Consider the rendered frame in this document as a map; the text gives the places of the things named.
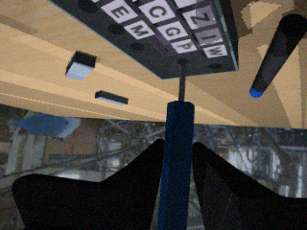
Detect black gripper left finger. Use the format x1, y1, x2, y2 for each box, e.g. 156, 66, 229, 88
12, 139, 164, 230

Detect dark grey keyboard with letter keys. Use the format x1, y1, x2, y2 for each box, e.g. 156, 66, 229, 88
45, 0, 239, 81

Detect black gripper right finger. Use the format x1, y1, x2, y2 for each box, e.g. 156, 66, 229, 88
192, 142, 307, 230

